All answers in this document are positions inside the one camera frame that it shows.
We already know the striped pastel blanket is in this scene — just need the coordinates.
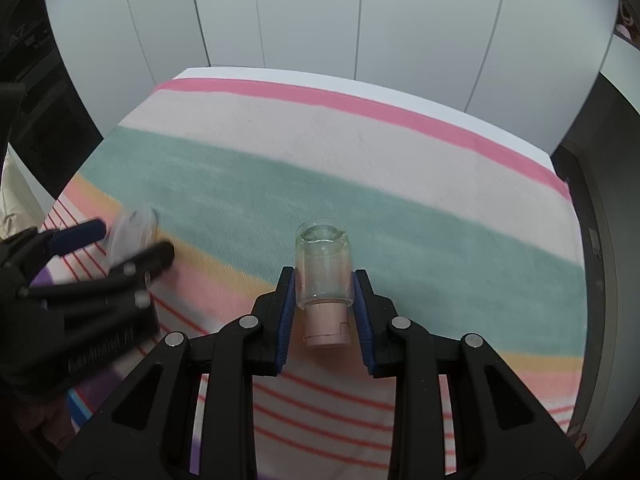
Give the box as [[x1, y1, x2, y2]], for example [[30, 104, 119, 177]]
[[40, 77, 587, 480]]

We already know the clear bottle with pink cap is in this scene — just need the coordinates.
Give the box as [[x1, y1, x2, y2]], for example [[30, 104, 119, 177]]
[[295, 218, 353, 348]]

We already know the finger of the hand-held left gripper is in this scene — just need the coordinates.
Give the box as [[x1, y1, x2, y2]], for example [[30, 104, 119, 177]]
[[0, 218, 106, 281], [29, 241, 176, 319]]

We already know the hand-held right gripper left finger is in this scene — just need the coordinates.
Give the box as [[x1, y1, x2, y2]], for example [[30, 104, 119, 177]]
[[57, 266, 296, 480]]

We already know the small clear jar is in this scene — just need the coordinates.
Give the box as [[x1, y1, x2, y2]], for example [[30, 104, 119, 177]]
[[107, 205, 160, 266]]

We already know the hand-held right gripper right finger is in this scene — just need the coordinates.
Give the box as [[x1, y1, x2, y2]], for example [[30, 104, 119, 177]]
[[352, 269, 586, 480]]

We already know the cream padded chair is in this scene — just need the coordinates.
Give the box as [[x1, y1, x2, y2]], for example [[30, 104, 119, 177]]
[[0, 157, 46, 241]]

